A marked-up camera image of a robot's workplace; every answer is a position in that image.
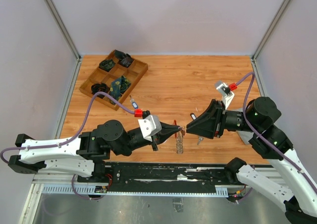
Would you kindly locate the key with black tag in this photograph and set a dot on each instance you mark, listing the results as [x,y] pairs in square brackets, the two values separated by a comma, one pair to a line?
[193,116]

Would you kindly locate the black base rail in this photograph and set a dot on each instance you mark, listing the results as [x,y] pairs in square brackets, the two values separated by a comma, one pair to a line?
[160,178]

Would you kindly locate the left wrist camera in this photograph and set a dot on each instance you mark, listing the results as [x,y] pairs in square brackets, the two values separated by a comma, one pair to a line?
[149,126]

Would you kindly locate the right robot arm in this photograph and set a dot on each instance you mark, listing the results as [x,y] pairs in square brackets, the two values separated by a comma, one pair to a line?
[298,198]

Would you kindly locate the green patterned rolled tie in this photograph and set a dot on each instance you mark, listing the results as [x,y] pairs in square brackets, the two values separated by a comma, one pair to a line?
[106,64]

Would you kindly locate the dark folded tie back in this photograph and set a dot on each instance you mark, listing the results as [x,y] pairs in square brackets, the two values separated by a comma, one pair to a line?
[120,55]

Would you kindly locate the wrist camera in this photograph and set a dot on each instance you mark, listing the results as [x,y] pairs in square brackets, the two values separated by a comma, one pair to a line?
[149,126]
[226,94]

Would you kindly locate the key with yellow tag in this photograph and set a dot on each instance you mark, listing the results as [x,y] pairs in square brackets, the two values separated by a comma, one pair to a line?
[200,140]

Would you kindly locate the dark tie purple pattern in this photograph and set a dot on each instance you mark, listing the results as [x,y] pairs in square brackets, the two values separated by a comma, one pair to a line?
[126,62]

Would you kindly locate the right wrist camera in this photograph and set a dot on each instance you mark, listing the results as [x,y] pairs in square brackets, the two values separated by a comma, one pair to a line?
[226,94]

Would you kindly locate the key with blue tag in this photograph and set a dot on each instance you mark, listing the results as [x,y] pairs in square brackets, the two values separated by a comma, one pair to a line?
[133,103]

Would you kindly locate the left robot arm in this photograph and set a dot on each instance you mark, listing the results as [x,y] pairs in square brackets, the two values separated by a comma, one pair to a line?
[85,154]

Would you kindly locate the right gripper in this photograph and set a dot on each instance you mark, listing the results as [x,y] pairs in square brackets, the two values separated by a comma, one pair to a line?
[211,122]

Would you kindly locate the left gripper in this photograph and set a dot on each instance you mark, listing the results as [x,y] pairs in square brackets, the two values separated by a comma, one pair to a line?
[168,130]

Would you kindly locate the grey foam pad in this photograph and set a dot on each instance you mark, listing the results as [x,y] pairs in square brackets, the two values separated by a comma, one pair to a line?
[245,132]

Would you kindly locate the blue tie yellow flowers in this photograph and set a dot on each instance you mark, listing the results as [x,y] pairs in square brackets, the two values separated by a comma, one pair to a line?
[118,87]

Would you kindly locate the wooden compartment tray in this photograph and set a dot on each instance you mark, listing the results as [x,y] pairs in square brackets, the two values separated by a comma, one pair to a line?
[133,73]

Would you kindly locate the dark tie orange flowers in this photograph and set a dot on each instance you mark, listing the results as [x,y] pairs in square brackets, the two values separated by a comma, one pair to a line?
[101,89]

